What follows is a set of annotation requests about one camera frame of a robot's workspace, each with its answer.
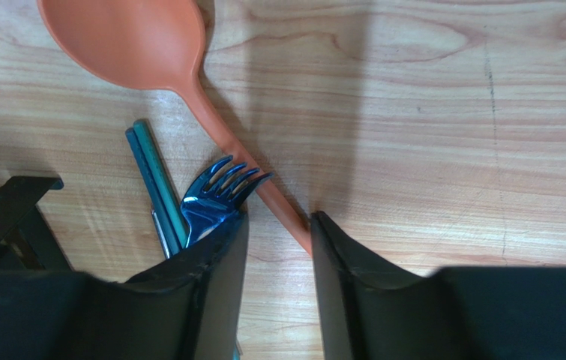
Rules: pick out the orange plastic spoon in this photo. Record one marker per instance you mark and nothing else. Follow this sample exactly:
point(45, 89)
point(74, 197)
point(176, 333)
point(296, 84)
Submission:
point(143, 45)

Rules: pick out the dark blue chopstick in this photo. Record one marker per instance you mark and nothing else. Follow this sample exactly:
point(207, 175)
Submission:
point(153, 192)

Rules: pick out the dark grey chopstick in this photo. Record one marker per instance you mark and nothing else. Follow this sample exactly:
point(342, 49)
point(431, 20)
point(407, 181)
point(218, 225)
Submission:
point(160, 234)

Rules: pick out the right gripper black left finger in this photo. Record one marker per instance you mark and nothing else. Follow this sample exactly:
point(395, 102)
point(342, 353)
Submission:
point(186, 307)

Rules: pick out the black utensil caddy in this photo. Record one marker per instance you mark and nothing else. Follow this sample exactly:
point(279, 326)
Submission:
point(26, 240)

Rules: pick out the teal chopstick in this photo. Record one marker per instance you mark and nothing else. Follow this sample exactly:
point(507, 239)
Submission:
point(150, 149)

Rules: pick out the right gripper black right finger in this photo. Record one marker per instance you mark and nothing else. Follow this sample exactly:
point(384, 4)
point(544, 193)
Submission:
point(370, 308)

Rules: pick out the blue metal fork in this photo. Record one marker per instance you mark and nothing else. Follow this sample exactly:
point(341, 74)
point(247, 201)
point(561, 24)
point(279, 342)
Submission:
point(217, 194)

